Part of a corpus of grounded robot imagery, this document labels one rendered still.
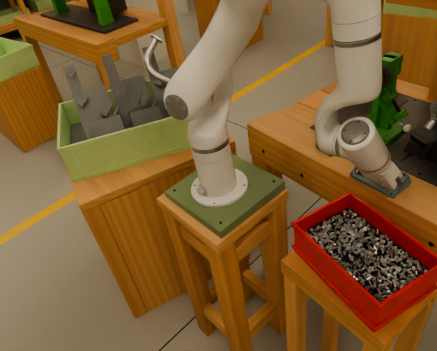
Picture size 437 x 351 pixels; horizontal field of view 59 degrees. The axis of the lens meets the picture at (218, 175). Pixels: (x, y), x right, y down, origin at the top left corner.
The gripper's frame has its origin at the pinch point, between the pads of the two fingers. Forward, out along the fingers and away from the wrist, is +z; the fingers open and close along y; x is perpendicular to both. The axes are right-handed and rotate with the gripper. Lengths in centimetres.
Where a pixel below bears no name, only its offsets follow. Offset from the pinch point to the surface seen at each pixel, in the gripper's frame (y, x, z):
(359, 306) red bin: 15.4, -31.7, -9.6
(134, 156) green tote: -87, -40, -13
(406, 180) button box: 2.2, 4.0, 4.8
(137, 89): -109, -16, -15
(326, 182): -20.7, -7.4, 9.5
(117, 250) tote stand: -80, -78, 2
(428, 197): 8.5, 3.1, 8.6
